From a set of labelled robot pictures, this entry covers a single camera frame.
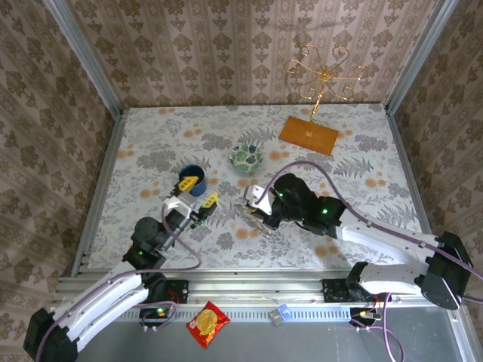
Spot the aluminium table side rail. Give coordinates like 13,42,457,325
383,104,435,237
71,109,128,278

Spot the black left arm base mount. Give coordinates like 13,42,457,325
122,279,189,305

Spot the grey slotted cable duct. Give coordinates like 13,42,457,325
67,305,354,322

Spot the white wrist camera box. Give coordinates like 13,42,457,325
162,194,198,220
244,184,273,216

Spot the gold hook stand wooden base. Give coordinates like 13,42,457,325
278,44,369,157

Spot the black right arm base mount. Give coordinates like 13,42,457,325
321,278,393,303

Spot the red snack packet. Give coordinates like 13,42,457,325
186,300,232,350

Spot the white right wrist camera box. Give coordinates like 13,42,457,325
244,184,273,216

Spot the aluminium front mounting rail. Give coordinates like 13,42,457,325
52,268,429,305

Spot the small black controller board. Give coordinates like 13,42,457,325
349,305,383,333
138,305,177,333

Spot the small blue silver packet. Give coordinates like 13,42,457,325
268,304,292,327

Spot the green leaf pattern bowl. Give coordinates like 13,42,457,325
228,143,265,174

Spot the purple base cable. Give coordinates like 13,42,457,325
379,293,405,362

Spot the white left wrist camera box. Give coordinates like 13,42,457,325
162,194,198,220

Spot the aluminium frame post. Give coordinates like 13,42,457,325
43,0,125,118
383,0,460,113

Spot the dark blue enamel mug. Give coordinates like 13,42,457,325
177,164,208,198

